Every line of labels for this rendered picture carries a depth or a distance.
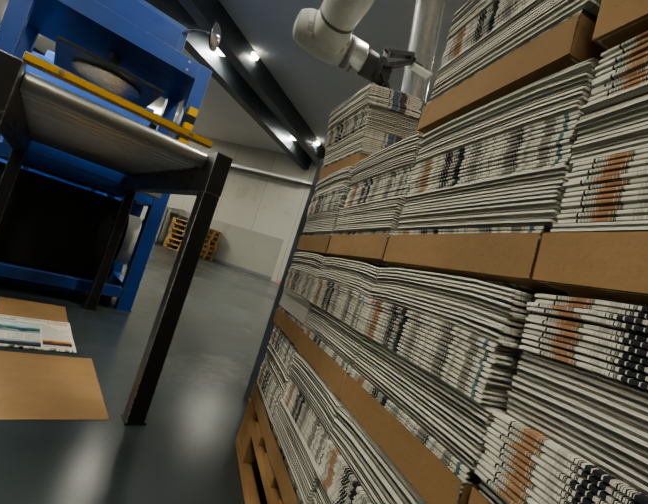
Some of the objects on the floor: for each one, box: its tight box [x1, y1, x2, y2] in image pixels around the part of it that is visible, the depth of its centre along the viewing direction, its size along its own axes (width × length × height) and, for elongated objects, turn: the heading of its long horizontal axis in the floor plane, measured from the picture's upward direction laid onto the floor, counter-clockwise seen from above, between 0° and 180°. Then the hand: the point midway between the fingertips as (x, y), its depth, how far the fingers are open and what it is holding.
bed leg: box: [121, 191, 219, 425], centre depth 110 cm, size 6×6×68 cm
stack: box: [235, 25, 648, 504], centre depth 66 cm, size 39×117×83 cm, turn 98°
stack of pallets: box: [163, 217, 222, 261], centre depth 1007 cm, size 113×78×80 cm
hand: (419, 93), depth 116 cm, fingers open, 13 cm apart
